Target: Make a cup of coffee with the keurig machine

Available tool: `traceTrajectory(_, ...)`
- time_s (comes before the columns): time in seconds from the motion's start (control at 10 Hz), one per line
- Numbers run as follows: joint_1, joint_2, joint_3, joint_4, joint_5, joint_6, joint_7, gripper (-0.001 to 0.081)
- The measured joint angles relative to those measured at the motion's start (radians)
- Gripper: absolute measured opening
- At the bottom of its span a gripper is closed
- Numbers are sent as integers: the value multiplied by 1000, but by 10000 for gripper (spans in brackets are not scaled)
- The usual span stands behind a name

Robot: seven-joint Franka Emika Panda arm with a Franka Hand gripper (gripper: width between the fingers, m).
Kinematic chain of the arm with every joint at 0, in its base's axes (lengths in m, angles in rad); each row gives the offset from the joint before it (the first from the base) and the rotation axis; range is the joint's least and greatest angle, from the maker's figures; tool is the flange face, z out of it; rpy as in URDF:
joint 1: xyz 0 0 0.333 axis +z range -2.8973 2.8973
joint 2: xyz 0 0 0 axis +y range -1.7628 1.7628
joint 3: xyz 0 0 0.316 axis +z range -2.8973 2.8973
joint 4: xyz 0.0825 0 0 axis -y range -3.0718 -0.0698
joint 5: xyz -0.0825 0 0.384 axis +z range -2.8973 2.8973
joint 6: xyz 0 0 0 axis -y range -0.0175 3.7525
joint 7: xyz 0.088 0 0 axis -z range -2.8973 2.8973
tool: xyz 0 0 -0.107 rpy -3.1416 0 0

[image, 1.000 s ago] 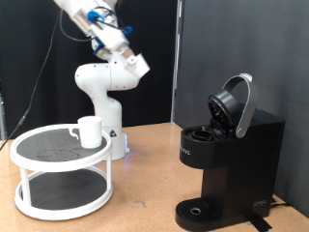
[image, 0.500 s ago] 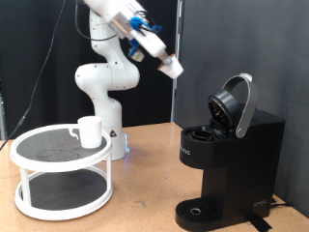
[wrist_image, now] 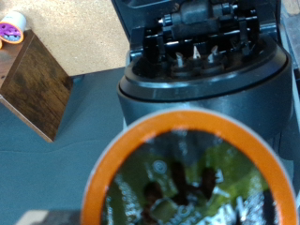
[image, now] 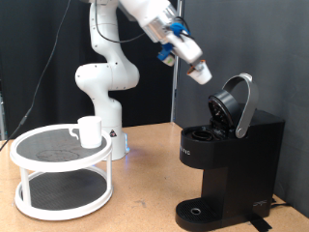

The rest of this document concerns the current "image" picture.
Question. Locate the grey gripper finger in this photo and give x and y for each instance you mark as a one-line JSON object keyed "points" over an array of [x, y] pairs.
{"points": [[194, 69]]}

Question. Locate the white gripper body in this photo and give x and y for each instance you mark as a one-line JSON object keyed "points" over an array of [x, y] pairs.
{"points": [[186, 51]]}

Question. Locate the black Keurig coffee machine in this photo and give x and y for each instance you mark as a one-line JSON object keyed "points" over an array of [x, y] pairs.
{"points": [[238, 167]]}

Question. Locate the white ceramic mug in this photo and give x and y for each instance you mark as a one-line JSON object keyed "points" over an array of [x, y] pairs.
{"points": [[90, 133]]}

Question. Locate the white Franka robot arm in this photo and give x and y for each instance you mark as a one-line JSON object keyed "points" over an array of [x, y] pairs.
{"points": [[106, 77]]}

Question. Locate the grey metal pole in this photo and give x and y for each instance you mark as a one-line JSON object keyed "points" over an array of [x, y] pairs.
{"points": [[174, 96]]}

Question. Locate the white two-tier turntable stand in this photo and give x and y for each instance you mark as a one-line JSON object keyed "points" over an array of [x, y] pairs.
{"points": [[64, 162]]}

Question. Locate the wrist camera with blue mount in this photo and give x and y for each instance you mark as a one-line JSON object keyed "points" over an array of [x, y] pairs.
{"points": [[165, 57]]}

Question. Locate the grey metal frame post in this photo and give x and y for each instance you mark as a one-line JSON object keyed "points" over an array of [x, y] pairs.
{"points": [[2, 116]]}

